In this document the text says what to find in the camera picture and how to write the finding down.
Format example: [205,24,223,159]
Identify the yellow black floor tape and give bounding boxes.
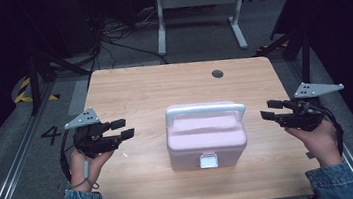
[10,74,62,106]

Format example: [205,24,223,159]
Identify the grey wrist cord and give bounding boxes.
[66,158,100,194]

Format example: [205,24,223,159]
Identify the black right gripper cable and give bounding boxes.
[310,101,348,160]

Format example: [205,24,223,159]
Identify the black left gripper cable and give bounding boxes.
[55,129,75,185]

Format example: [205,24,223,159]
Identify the black floor cables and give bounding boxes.
[89,9,169,73]

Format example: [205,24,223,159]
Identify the pink storage box white handle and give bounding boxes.
[161,96,253,175]

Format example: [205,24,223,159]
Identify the person's right hand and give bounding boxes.
[283,117,345,172]

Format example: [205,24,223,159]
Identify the person's left hand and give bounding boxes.
[67,144,119,195]

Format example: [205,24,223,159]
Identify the black tripod stand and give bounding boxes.
[23,43,95,117]
[252,25,319,90]

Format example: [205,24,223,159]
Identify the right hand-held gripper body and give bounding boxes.
[274,77,350,136]

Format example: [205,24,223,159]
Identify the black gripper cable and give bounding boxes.
[310,101,348,160]
[55,129,75,185]

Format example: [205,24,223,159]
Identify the black table cable grommet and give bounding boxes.
[210,68,225,80]

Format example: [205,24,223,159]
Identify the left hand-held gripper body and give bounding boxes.
[62,104,125,161]

